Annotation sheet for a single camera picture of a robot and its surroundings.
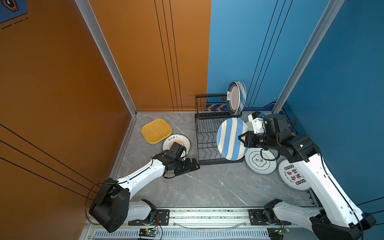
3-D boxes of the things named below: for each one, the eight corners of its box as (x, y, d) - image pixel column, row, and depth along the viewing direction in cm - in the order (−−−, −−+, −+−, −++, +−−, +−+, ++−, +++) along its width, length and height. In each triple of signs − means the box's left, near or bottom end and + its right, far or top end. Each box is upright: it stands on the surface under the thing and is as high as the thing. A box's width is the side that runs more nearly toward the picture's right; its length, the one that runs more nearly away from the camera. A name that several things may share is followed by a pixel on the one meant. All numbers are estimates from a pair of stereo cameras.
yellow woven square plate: (148, 146, 103) (147, 144, 101) (139, 128, 113) (138, 126, 111) (174, 134, 109) (173, 132, 107) (163, 118, 119) (163, 116, 118)
